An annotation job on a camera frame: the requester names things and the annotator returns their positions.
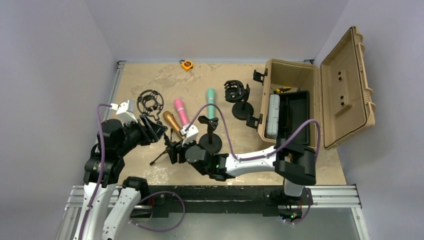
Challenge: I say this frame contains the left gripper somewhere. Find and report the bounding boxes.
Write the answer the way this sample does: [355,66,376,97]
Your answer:
[116,113,167,156]

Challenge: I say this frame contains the gold microphone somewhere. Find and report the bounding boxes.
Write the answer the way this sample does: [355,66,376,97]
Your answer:
[162,111,184,139]

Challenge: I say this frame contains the black tripod microphone stand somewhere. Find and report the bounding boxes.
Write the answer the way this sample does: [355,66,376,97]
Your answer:
[136,89,178,166]

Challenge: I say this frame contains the pink microphone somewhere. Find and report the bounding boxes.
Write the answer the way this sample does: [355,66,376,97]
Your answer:
[174,98,190,126]

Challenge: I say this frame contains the mint green microphone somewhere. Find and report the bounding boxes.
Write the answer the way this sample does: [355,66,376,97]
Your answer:
[206,88,216,119]

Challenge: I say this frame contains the black round-base stand with shockmount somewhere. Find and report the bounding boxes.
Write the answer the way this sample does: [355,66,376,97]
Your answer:
[224,79,254,121]

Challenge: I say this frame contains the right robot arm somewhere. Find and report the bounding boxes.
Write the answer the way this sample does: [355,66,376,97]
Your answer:
[165,139,317,204]

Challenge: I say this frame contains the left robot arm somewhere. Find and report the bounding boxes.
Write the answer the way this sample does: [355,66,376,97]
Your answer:
[74,114,168,240]

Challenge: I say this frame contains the orange tape measure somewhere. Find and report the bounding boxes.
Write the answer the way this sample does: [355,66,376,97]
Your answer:
[179,59,194,71]

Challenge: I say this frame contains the grey box in case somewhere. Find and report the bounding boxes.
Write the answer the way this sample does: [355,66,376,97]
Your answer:
[265,94,280,140]

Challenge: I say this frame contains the yellow black tool in case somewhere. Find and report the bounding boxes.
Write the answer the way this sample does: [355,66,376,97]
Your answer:
[273,86,291,94]

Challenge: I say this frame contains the black tray in case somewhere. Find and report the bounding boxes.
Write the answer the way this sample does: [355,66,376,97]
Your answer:
[276,90,310,142]

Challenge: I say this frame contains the tan plastic case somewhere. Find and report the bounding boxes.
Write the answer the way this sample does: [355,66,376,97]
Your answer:
[246,26,376,150]

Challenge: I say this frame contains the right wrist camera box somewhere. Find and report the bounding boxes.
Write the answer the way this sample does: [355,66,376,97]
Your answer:
[179,124,199,146]

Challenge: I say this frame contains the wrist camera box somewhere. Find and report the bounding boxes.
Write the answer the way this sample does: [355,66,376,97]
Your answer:
[179,124,199,146]
[115,99,137,124]

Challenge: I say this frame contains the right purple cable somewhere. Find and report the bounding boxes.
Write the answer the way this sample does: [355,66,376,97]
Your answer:
[183,103,322,226]

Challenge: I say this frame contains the purple cable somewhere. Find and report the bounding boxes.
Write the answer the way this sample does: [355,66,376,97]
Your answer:
[77,103,186,240]
[183,103,322,226]

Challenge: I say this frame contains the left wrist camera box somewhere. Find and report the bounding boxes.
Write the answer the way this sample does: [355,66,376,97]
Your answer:
[115,99,137,124]

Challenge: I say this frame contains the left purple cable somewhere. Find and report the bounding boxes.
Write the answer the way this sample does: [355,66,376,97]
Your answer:
[77,103,186,240]

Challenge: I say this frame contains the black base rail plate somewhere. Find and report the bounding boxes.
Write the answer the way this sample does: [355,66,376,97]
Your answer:
[130,185,313,220]

